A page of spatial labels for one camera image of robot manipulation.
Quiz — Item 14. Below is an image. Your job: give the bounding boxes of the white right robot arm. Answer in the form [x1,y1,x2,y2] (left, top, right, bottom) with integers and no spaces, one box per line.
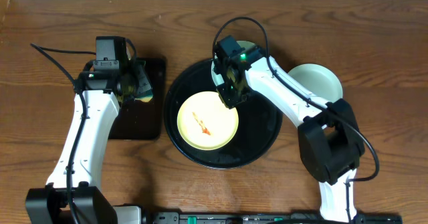
[211,55,365,223]

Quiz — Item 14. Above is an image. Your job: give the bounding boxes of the yellow plate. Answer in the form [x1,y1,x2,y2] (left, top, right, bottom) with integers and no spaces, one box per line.
[177,91,239,151]

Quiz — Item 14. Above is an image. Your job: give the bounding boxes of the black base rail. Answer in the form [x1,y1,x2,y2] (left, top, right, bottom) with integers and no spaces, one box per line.
[151,212,403,224]

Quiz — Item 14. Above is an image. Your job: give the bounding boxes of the light blue plate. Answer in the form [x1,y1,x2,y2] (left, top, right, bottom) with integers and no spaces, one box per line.
[288,64,343,102]

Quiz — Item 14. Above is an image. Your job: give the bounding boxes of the pale green plate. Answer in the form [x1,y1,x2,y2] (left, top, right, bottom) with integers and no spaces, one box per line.
[211,40,255,86]

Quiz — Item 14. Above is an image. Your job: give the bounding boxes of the black rectangular tray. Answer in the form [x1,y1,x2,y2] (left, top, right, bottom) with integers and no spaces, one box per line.
[109,58,167,140]

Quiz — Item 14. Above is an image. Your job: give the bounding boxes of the green and yellow sponge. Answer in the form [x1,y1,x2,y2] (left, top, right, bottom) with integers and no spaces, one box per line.
[135,94,153,103]

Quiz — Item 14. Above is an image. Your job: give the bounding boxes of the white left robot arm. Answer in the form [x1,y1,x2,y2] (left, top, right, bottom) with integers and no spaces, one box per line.
[25,60,152,223]

